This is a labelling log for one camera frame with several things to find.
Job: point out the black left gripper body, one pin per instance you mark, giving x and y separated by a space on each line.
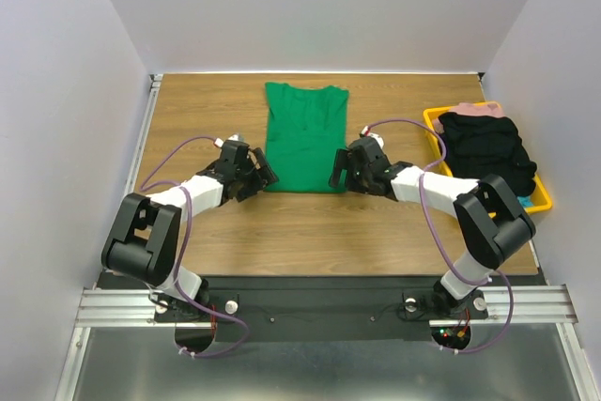
253 180

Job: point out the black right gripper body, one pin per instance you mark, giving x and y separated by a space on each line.
350 171

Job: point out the green t shirt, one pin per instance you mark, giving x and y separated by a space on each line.
305 129

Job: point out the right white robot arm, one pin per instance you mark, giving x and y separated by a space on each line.
493 224

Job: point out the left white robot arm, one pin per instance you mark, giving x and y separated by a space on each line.
152 228

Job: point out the black t shirt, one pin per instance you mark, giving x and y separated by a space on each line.
479 146

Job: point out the pink t shirt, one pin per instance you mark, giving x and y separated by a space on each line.
471 109

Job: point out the teal t shirt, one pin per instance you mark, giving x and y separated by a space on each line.
525 202

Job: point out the yellow plastic bin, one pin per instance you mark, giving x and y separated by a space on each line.
540 196

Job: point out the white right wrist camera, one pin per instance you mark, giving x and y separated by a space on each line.
367 132

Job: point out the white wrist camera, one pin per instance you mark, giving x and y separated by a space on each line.
218 142
367 132

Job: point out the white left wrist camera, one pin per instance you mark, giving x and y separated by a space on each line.
218 142

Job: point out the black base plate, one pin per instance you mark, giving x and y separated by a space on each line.
269 288

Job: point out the aluminium mounting rail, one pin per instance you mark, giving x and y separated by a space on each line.
489 305

